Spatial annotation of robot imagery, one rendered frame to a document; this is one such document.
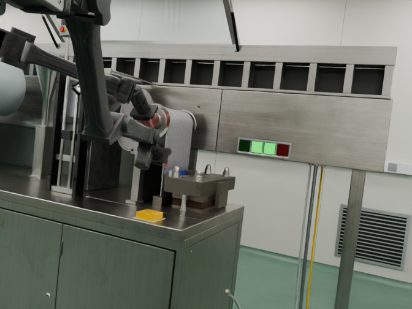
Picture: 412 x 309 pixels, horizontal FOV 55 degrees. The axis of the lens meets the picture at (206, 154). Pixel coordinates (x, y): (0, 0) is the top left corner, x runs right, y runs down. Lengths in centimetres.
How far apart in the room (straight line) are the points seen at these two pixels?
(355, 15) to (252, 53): 250
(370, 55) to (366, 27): 246
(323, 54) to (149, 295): 120
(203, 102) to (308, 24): 256
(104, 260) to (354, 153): 109
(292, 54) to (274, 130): 35
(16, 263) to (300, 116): 135
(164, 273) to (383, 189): 301
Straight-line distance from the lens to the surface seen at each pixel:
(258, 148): 183
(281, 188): 422
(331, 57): 183
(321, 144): 178
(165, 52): 210
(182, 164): 181
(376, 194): 411
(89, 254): 158
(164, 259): 140
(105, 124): 101
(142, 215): 141
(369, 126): 177
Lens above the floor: 122
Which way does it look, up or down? 3 degrees down
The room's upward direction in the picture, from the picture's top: 6 degrees clockwise
